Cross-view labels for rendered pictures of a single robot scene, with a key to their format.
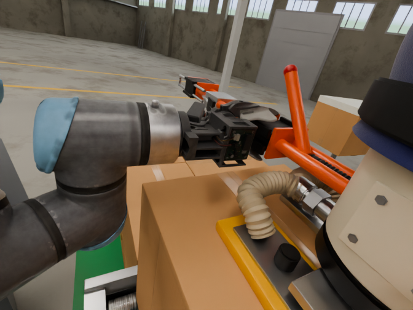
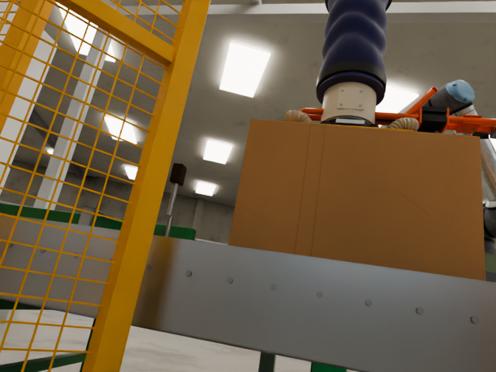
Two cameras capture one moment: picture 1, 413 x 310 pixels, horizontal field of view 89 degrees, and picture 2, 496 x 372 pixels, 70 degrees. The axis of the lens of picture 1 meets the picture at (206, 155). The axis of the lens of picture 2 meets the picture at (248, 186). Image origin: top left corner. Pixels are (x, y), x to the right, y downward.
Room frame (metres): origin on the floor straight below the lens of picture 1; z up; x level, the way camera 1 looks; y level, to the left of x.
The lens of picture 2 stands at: (0.69, -1.19, 0.49)
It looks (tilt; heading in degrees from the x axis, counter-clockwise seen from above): 17 degrees up; 134
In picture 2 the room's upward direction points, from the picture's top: 10 degrees clockwise
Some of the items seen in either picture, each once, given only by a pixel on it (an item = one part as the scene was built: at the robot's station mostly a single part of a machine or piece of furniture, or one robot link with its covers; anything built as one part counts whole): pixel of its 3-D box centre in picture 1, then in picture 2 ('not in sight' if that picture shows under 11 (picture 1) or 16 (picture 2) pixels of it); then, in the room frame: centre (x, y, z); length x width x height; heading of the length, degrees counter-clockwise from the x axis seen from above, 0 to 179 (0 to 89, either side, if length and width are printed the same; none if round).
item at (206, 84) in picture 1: (201, 88); not in sight; (0.70, 0.06, 1.11); 0.08 x 0.07 x 0.05; 32
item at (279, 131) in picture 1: (272, 134); (429, 122); (0.40, -0.12, 1.11); 0.10 x 0.08 x 0.06; 122
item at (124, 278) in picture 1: (198, 256); not in sight; (0.49, -0.05, 0.58); 0.70 x 0.03 x 0.06; 121
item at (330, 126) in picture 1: (350, 125); not in sight; (1.97, -1.23, 0.82); 0.60 x 0.40 x 0.40; 119
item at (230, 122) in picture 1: (211, 135); not in sight; (0.32, 0.00, 1.11); 0.12 x 0.09 x 0.08; 121
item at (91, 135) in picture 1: (95, 136); not in sight; (0.24, 0.15, 1.11); 0.12 x 0.09 x 0.10; 121
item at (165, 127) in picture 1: (160, 132); not in sight; (0.29, 0.07, 1.11); 0.09 x 0.05 x 0.10; 31
